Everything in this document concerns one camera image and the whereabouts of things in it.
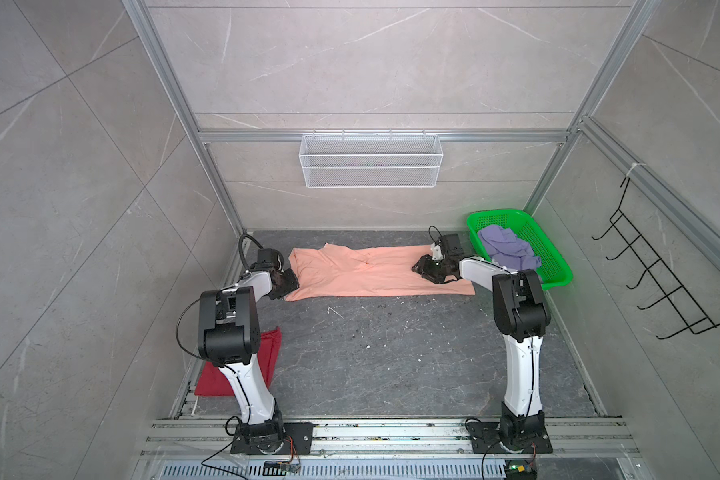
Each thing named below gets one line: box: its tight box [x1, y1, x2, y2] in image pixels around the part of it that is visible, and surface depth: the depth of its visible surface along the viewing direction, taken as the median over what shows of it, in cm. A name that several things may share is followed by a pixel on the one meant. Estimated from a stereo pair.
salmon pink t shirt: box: [285, 242, 476, 302], surface depth 108 cm
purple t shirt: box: [478, 225, 541, 271], surface depth 117 cm
